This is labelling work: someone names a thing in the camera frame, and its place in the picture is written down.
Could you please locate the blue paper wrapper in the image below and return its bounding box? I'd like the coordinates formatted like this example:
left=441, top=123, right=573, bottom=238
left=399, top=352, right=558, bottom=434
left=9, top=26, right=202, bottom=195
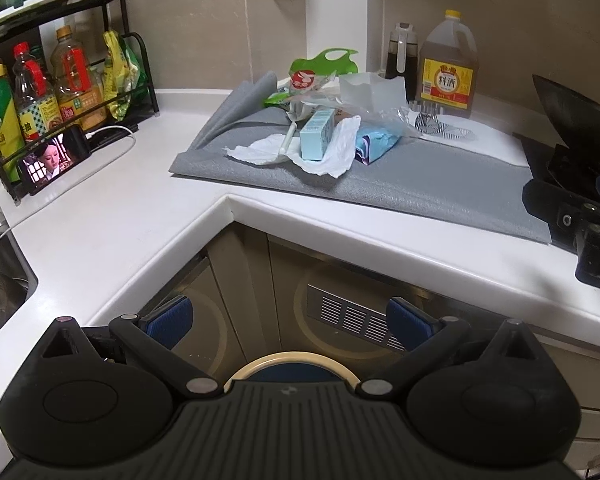
left=355, top=124, right=400, bottom=166

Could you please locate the white tissue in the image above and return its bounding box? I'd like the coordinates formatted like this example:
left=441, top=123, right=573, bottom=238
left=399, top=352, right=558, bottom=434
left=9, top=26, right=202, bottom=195
left=224, top=116, right=361, bottom=179

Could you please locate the light blue carton box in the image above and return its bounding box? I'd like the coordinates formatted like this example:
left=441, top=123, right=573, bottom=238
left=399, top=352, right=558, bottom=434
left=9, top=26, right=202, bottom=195
left=300, top=107, right=336, bottom=162

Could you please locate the clear plastic bag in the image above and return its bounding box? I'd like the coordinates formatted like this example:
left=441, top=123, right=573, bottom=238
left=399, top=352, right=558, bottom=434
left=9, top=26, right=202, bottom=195
left=299, top=71, right=477, bottom=142

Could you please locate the green handled plastic bag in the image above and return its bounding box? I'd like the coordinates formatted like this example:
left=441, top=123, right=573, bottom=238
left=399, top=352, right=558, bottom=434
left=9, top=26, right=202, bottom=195
left=263, top=48, right=358, bottom=107

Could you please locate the blue trash bin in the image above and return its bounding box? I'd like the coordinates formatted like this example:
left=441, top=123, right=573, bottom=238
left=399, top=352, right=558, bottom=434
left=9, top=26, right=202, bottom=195
left=224, top=351, right=360, bottom=392

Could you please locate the grey cabinet vent grille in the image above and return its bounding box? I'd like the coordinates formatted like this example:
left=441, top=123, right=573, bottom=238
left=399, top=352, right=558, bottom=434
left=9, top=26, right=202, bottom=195
left=306, top=284, right=405, bottom=353

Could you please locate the steel sink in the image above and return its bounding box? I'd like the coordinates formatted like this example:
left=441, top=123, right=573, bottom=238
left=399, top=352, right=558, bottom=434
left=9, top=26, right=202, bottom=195
left=0, top=206, right=40, bottom=356

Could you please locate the grey counter mat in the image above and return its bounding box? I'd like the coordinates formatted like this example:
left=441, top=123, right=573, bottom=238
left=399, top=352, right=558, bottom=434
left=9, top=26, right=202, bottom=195
left=170, top=72, right=550, bottom=243

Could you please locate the smartphone showing video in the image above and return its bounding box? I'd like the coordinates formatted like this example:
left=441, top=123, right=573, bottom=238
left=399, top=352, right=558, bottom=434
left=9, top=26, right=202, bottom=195
left=17, top=125, right=91, bottom=195

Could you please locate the white patterned cloth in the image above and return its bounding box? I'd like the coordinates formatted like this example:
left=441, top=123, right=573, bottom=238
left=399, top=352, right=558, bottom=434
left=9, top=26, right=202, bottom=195
left=408, top=110, right=529, bottom=168

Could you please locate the black gas stove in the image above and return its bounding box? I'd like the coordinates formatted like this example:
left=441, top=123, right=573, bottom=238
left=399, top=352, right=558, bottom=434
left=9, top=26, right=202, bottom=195
left=517, top=136, right=600, bottom=288

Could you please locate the red cap sauce bottle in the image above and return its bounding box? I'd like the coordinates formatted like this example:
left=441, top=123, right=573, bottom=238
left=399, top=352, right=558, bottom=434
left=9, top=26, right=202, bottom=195
left=12, top=41, right=61, bottom=143

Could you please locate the yellow green snack bag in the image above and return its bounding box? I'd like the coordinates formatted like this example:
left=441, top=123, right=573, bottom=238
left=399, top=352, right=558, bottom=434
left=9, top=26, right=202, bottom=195
left=102, top=30, right=147, bottom=122

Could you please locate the green label bottle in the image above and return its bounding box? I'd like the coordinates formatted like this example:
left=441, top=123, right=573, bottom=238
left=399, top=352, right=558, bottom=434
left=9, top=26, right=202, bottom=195
left=0, top=63, right=24, bottom=160

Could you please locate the large cooking wine jug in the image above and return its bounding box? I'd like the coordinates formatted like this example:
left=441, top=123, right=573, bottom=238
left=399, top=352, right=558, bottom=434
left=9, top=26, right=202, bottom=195
left=416, top=9, right=479, bottom=118

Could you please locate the orange cap oil bottle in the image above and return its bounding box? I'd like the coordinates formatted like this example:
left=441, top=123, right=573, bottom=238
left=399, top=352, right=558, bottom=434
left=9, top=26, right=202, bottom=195
left=50, top=25, right=107, bottom=131

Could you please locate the dark soy sauce dispenser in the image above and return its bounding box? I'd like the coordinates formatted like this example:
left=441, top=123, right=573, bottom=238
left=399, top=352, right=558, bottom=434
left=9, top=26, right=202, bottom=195
left=385, top=23, right=418, bottom=103

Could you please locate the black spice rack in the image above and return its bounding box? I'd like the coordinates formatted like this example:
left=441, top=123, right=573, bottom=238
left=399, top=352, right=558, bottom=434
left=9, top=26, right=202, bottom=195
left=0, top=0, right=159, bottom=202

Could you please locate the white charging cable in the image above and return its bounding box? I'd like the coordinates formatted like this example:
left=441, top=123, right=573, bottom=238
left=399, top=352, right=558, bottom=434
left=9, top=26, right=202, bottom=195
left=9, top=126, right=138, bottom=226

